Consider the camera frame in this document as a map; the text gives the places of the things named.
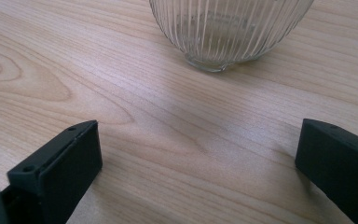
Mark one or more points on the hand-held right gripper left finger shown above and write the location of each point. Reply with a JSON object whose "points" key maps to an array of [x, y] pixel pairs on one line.
{"points": [[65, 174]]}

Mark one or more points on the ribbed clear glass bowl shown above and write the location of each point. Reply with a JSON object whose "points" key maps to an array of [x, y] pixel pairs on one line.
{"points": [[227, 31]]}

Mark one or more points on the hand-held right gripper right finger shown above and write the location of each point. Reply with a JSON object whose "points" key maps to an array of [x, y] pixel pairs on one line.
{"points": [[338, 161]]}

